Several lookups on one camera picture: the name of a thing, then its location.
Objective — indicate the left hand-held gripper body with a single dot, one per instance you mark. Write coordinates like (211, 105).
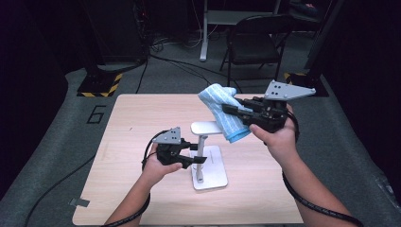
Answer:
(170, 137)

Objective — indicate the light blue towel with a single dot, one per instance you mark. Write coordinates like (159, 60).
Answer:
(220, 101)

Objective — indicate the grey tape piece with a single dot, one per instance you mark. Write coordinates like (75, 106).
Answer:
(79, 202)

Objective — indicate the white desk frame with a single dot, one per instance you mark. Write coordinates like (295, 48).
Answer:
(204, 47)

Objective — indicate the white desk lamp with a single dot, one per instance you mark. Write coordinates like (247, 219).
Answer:
(214, 170)

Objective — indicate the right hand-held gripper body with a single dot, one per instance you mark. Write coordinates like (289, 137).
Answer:
(283, 91)

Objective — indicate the dark equipment cabinet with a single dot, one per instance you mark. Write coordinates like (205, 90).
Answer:
(119, 31)

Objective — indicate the person's right hand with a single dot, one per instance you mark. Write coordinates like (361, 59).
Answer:
(280, 142)

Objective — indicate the black folding chair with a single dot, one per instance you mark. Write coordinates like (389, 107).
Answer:
(252, 47)

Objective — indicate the black stand with striped base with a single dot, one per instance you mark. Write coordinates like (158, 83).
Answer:
(315, 47)
(97, 83)

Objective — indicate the person's left hand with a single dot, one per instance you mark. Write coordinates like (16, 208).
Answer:
(156, 171)

